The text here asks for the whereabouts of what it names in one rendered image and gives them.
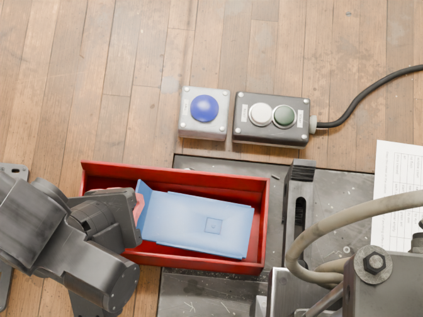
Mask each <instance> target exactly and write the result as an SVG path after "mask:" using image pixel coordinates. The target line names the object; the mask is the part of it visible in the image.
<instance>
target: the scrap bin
mask: <svg viewBox="0 0 423 317"><path fill-rule="evenodd" d="M81 166H82V176H81V185H80V190H79V196H84V193H85V192H88V191H90V190H93V189H107V188H114V187H122V188H126V187H131V188H133V189H134V190H136V186H137V182H138V180H139V179H141V180H142V181H143V182H144V183H145V184H147V185H148V186H149V187H150V188H151V189H152V190H153V191H160V192H167V193H168V191H170V192H176V193H181V194H187V195H192V196H198V197H205V198H208V199H216V200H219V201H226V202H230V203H237V204H243V205H248V206H251V208H254V215H253V219H252V226H251V233H250V237H249V244H248V249H247V256H246V259H242V260H239V259H232V258H228V257H221V256H218V255H211V254H207V253H201V252H194V251H190V250H183V249H180V248H173V247H167V246H162V245H156V242H149V241H145V240H142V243H141V244H140V245H139V246H137V247H135V248H125V251H124V252H123V253H121V254H120V255H121V256H122V257H125V258H126V259H128V260H130V261H132V262H134V263H136V264H139V265H151V266H158V267H170V268H178V269H190V270H203V271H210V272H223V273H229V274H242V275H255V276H259V275H260V274H261V272H262V270H263V268H264V263H265V253H266V234H267V224H268V206H269V187H270V178H266V177H254V176H247V175H235V174H222V173H215V172H203V171H196V170H184V169H172V168H165V167H152V166H145V165H133V164H121V163H114V162H102V161H95V160H83V159H82V160H81Z"/></svg>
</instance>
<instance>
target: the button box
mask: <svg viewBox="0 0 423 317"><path fill-rule="evenodd" d="M420 70H423V64H420V65H415V66H411V67H407V68H404V69H400V70H398V71H395V72H393V73H391V74H389V75H387V76H385V77H383V78H382V79H380V80H378V81H376V82H375V83H373V84H372V85H370V86H369V87H367V88H366V89H365V90H363V91H362V92H360V93H359V94H358V95H357V96H356V97H355V98H354V99H353V101H352V102H351V104H350V105H349V107H348V108H347V109H346V111H345V112H344V114H343V115H342V116H341V117H340V118H339V119H338V120H335V121H332V122H317V116H315V115H311V117H310V102H311V101H310V99H309V98H305V97H293V96H280V95H274V94H262V93H255V92H243V91H237V92H236V95H235V104H234V119H233V127H232V141H233V142H234V143H246V144H253V145H265V146H272V147H285V148H297V149H304V148H305V147H306V146H307V144H308V139H309V133H312V134H314V133H315V130H316V128H335V127H337V126H340V125H341V124H343V122H345V120H347V119H348V117H349V116H350V115H351V113H352V112H353V111H354V109H355V107H356V106H357V105H358V103H359V102H360V101H361V100H362V99H363V98H364V97H366V96H367V95H368V94H369V93H371V92H372V91H374V90H375V89H377V88H379V87H380V86H382V85H383V84H385V83H387V82H389V81H390V80H392V79H394V78H396V77H399V76H401V75H405V74H408V73H411V72H416V71H420ZM259 103H263V104H266V105H268V106H269V107H270V108H271V111H272V116H271V119H270V120H269V121H268V122H267V123H265V124H258V123H256V122H254V121H253V120H252V118H251V110H252V108H253V107H254V106H255V105H256V104H259ZM280 106H288V107H290V108H291V109H292V110H293V111H294V113H295V119H294V121H293V122H292V124H291V125H289V126H280V125H279V124H277V123H276V122H275V120H274V112H275V110H276V109H277V108H278V107H280Z"/></svg>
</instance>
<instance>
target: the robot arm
mask: <svg viewBox="0 0 423 317"><path fill-rule="evenodd" d="M14 171H19V173H13V172H14ZM29 176H30V171H29V170H28V167H27V166H25V165H21V164H9V163H2V162H0V272H2V274H1V280H0V313H1V312H3V311H4V310H5V309H6V308H7V305H8V297H9V290H10V286H11V279H12V275H13V268H15V269H17V270H18V271H20V272H21V273H23V274H26V275H28V276H29V277H31V275H32V274H33V275H35V276H37V277H41V278H51V279H53V280H55V281H57V282H58V283H60V284H62V285H63V286H64V287H65V288H66V289H68V293H69V297H70V303H71V306H72V310H73V314H74V317H117V316H118V315H119V314H121V313H122V311H123V307H124V305H126V303H127V302H128V301H129V299H130V298H131V296H132V294H133V292H134V290H135V288H136V286H137V283H138V280H139V277H140V267H139V265H138V264H136V263H134V262H132V261H130V260H128V259H126V258H125V257H122V256H121V255H120V254H121V253H123V252H124V251H125V248H135V247H137V246H139V245H140V244H141V243H142V236H141V232H140V229H136V226H137V220H138V218H139V216H140V214H141V212H142V210H143V208H144V205H145V202H144V197H143V195H142V194H139V193H136V192H135V190H134V189H133V188H131V187H126V188H122V187H114V188H107V189H93V190H90V191H88V192H85V193H84V196H78V197H66V195H65V194H64V193H63V192H62V191H61V190H60V189H59V188H58V187H56V186H55V185H53V184H52V183H51V182H49V181H47V180H45V179H42V178H41V177H37V178H36V179H35V180H34V181H32V182H31V184H29V183H28V180H29ZM135 204H136V206H135Z"/></svg>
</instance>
